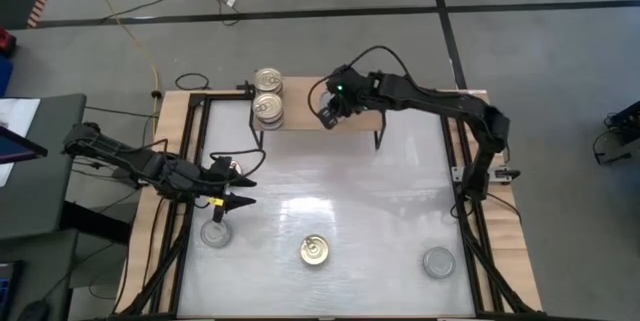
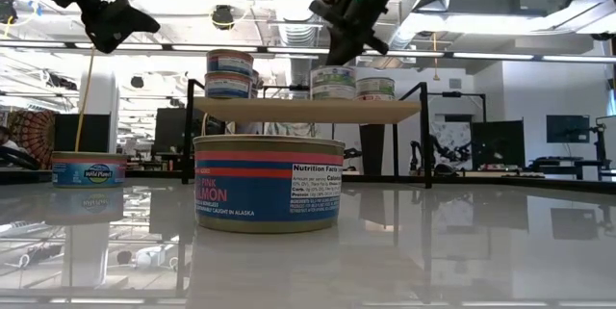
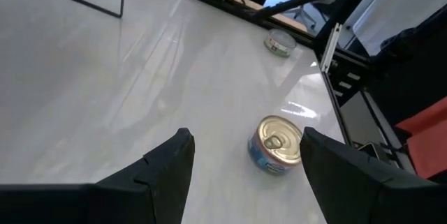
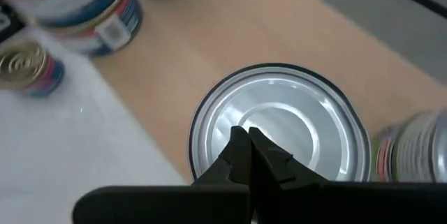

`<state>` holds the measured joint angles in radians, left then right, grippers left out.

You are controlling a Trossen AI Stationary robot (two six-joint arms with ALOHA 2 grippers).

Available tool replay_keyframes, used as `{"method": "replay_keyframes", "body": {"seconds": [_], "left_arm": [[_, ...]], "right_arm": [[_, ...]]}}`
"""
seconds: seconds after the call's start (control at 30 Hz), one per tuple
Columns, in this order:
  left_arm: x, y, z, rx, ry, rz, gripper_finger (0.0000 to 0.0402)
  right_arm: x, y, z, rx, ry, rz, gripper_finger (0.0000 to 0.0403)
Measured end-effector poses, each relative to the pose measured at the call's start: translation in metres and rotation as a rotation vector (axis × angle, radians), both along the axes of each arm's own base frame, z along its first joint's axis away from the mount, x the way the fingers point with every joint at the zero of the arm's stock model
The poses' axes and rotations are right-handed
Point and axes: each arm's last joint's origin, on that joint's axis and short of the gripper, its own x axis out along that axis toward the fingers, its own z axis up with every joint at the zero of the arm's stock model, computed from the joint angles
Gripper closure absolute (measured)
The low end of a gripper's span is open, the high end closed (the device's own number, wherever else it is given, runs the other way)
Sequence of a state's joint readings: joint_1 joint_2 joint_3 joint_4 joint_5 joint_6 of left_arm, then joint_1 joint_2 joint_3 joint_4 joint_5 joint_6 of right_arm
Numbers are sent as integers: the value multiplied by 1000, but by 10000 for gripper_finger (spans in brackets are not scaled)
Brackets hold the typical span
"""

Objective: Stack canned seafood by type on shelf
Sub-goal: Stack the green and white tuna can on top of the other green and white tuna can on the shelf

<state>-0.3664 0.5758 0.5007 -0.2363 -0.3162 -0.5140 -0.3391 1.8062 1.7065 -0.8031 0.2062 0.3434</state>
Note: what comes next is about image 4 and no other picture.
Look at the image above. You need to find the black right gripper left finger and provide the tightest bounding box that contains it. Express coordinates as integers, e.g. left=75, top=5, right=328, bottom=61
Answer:
left=71, top=125, right=253, bottom=224

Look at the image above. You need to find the gold-lid salmon can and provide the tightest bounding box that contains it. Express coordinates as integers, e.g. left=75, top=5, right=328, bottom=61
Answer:
left=45, top=0, right=144, bottom=58
left=0, top=40, right=66, bottom=98
left=0, top=0, right=127, bottom=29

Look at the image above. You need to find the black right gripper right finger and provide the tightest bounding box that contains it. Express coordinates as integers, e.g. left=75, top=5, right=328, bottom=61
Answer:
left=248, top=127, right=447, bottom=224

